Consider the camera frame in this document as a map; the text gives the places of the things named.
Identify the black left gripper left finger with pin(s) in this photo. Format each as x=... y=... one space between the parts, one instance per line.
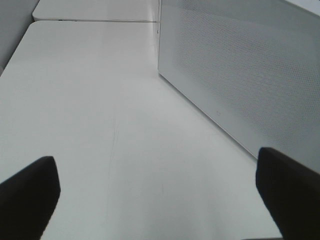
x=28 y=200

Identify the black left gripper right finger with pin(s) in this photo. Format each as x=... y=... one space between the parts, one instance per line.
x=291 y=193

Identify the white microwave door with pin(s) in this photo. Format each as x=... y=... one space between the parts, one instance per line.
x=252 y=66

